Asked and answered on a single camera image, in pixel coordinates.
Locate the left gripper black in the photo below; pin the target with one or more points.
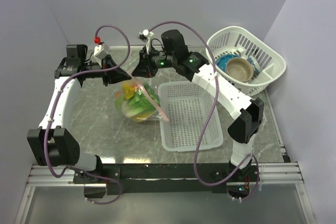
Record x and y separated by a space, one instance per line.
114 75

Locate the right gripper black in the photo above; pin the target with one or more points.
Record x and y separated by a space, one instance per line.
144 68

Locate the clear zip bag pink slider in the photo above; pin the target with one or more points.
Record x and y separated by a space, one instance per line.
158 115

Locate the fake green lettuce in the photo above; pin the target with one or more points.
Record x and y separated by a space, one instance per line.
139 105

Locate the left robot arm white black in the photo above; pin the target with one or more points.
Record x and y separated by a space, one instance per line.
51 143

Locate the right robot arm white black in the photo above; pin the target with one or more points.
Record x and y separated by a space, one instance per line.
246 112

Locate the white perforated shallow tray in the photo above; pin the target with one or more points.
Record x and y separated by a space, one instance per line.
187 107

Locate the blue plate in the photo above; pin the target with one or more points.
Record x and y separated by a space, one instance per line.
222 61

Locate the beige bowl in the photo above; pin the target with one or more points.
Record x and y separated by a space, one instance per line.
239 69

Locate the white slatted dish basket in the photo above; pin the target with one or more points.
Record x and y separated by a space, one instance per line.
239 41

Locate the white blue patterned dish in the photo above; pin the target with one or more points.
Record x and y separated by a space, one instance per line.
255 64

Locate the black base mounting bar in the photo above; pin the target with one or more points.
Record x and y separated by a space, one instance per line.
218 178

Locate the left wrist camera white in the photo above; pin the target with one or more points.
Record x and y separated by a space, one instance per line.
100 52

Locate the aluminium frame rail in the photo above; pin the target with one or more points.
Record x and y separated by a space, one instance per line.
269 173

